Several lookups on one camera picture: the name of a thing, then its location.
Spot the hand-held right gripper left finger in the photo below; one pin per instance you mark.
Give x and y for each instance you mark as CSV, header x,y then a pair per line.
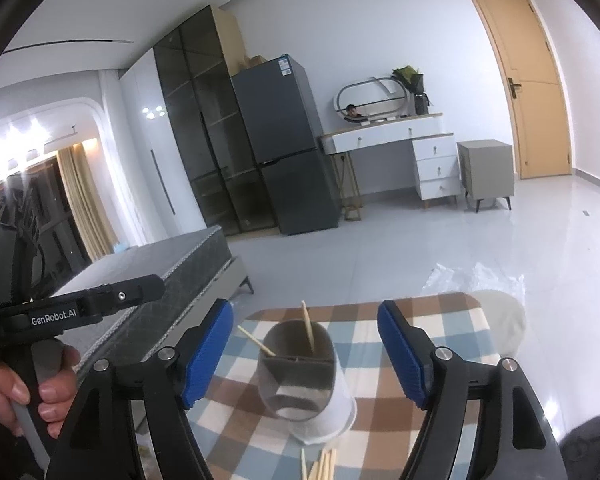
x,y
207,355

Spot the light wooden cabinet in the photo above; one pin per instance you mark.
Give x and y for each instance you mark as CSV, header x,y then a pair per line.
x,y
230,40

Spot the grey white utensil holder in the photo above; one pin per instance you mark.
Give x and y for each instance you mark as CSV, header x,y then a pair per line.
x,y
330,405

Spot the checkered tablecloth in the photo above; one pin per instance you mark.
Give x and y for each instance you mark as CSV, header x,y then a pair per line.
x,y
360,360

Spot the dark grey refrigerator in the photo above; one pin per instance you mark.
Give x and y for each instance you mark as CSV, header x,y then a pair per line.
x,y
280,125

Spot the gold frame stool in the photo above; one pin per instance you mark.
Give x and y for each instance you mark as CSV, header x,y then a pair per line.
x,y
349,175

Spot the pile of wooden chopsticks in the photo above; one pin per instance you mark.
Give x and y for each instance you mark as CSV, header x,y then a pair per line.
x,y
325,467

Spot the grey nightstand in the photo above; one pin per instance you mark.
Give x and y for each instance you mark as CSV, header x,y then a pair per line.
x,y
485,170

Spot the cardboard box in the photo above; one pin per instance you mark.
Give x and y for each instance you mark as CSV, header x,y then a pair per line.
x,y
254,61

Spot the grey mattress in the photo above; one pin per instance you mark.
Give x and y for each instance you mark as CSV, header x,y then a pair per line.
x,y
145,260

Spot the dark glass display cabinet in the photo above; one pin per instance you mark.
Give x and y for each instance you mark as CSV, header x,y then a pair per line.
x,y
195,110

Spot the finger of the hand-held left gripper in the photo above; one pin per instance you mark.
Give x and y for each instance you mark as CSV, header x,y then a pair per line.
x,y
130,292
5,260

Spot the white wardrobe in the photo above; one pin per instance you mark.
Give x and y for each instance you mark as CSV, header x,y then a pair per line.
x,y
145,160

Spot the person's left hand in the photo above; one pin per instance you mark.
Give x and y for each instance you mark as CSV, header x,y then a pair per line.
x,y
60,390

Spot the dark wrapped flower bouquet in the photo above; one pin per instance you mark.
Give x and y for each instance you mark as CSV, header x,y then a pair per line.
x,y
410,77

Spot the clear plastic wrap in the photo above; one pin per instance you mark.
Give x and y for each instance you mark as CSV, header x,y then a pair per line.
x,y
455,277

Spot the beige curtain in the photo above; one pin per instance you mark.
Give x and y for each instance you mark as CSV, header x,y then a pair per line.
x,y
87,200

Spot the dark cloth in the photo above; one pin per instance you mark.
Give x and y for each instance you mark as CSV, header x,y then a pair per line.
x,y
590,450

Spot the oval vanity mirror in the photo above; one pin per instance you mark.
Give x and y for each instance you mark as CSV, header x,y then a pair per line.
x,y
375,95

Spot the light wooden door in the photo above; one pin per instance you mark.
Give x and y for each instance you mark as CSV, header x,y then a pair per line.
x,y
525,60

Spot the white dressing table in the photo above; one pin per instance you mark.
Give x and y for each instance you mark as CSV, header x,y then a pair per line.
x,y
380,135

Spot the dark window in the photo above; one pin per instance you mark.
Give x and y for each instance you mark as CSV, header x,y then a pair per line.
x,y
60,240

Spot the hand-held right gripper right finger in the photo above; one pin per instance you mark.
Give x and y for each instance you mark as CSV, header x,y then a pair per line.
x,y
402,355

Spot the light wooden chopstick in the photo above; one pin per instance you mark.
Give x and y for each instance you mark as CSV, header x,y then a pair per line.
x,y
307,325
255,341

